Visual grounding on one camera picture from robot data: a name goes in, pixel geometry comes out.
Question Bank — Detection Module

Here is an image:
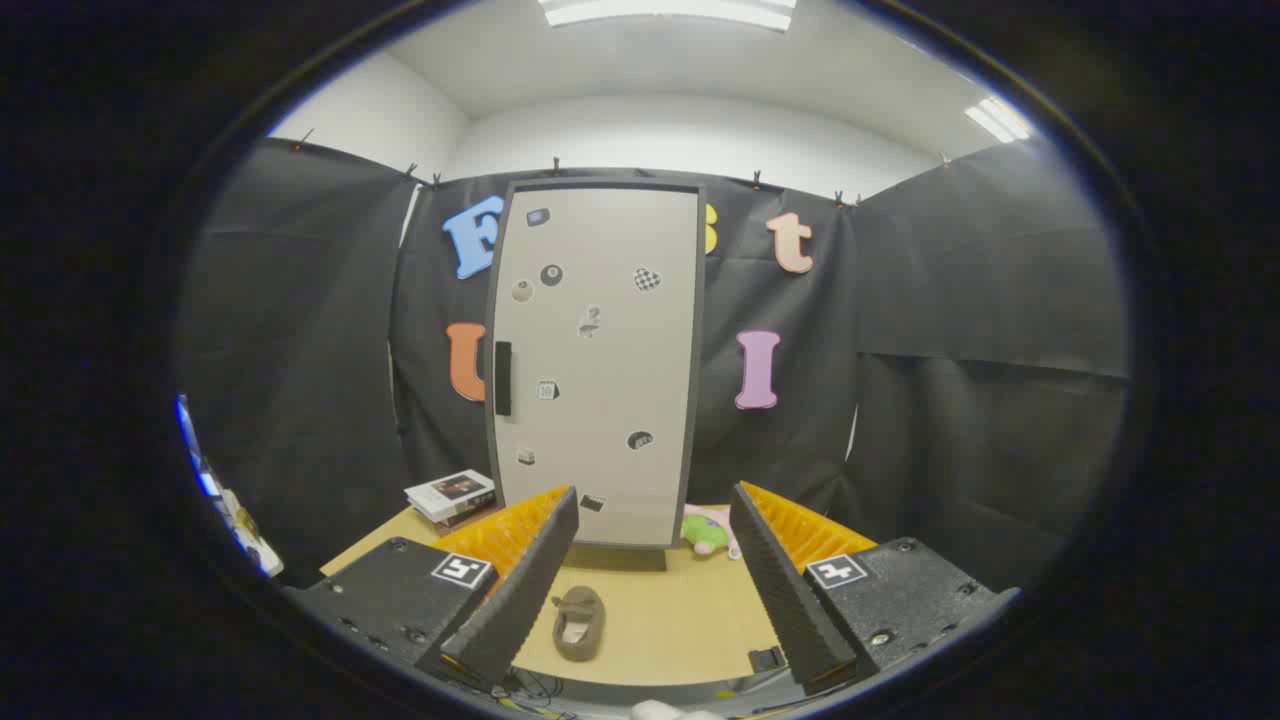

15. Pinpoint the black backdrop cloth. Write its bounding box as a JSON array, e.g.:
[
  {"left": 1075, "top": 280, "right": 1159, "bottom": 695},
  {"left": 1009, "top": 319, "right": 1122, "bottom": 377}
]
[{"left": 178, "top": 137, "right": 1133, "bottom": 591}]

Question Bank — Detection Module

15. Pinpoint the green and pink plush toy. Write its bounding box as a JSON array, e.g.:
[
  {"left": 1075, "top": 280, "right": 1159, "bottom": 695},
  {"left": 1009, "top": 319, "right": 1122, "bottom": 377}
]
[{"left": 681, "top": 505, "right": 741, "bottom": 559}]

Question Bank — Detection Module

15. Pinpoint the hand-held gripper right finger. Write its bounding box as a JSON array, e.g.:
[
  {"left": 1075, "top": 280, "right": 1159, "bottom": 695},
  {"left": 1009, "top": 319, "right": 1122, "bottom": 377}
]
[{"left": 728, "top": 481, "right": 1023, "bottom": 696}]

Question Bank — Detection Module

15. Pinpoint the dark grey shoe cabinet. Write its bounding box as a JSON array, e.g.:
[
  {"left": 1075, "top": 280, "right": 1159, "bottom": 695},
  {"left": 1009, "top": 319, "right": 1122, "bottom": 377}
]
[{"left": 484, "top": 178, "right": 709, "bottom": 573}]

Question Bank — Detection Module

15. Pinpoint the light grey shoe cabinet door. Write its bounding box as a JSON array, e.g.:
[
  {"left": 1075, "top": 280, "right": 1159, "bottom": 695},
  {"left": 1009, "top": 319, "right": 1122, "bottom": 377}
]
[{"left": 490, "top": 187, "right": 699, "bottom": 549}]

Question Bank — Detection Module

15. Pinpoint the brown fuzzy shoe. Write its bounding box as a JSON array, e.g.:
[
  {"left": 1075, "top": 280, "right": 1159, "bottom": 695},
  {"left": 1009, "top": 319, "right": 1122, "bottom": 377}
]
[{"left": 552, "top": 586, "right": 607, "bottom": 663}]

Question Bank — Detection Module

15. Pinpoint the blue and white screen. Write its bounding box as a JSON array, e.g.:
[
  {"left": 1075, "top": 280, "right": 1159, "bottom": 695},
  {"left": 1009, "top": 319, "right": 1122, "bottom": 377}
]
[{"left": 176, "top": 394, "right": 223, "bottom": 499}]

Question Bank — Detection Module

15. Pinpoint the long ceiling light panel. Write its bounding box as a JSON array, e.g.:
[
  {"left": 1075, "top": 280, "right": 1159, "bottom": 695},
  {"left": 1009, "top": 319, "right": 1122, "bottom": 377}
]
[{"left": 538, "top": 0, "right": 798, "bottom": 33}]

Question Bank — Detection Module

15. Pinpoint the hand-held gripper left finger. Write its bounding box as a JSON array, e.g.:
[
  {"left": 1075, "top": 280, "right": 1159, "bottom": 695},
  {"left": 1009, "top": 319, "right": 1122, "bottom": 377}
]
[{"left": 283, "top": 486, "right": 581, "bottom": 691}]

